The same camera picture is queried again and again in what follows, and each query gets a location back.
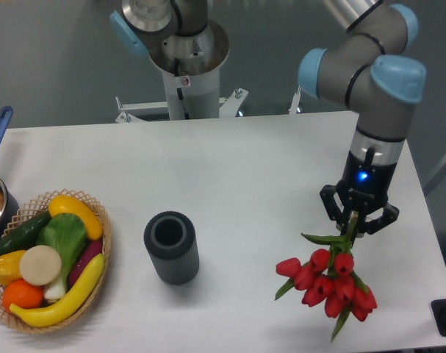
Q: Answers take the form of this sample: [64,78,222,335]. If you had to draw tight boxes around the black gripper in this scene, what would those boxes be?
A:
[320,152,400,238]

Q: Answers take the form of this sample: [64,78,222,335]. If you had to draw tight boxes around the red tulip bouquet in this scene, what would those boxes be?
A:
[274,213,378,340]

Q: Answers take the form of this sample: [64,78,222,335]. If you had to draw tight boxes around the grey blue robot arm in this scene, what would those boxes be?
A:
[298,1,427,238]

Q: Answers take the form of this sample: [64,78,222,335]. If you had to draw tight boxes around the dark grey ribbed vase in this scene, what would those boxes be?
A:
[143,211,200,285]

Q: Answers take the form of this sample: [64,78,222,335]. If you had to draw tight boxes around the purple sweet potato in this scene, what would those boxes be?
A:
[68,240,103,288]

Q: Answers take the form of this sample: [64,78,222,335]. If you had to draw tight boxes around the green bok choy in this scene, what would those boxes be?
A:
[36,213,87,303]

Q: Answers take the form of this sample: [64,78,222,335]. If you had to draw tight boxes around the woven wicker basket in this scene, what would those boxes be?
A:
[0,189,112,335]

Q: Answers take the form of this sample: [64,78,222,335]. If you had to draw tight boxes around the beige round disc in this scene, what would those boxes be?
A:
[19,245,62,286]

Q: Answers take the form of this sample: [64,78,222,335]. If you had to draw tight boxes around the green cucumber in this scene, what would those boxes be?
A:
[0,211,51,256]

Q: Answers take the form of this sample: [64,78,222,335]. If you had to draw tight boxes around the yellow banana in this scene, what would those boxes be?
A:
[10,254,105,328]

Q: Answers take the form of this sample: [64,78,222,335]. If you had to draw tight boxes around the orange fruit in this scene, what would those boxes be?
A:
[2,279,43,312]

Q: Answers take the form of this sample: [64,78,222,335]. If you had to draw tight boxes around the yellow bell pepper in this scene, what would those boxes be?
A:
[0,250,26,286]

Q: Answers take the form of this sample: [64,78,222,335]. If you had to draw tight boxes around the white frame at right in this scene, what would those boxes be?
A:
[422,153,446,196]

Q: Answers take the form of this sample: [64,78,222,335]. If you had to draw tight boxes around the white metal frame bracket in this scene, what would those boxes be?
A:
[115,88,303,124]

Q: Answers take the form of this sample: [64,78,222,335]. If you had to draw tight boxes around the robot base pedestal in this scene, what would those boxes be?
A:
[109,0,229,120]

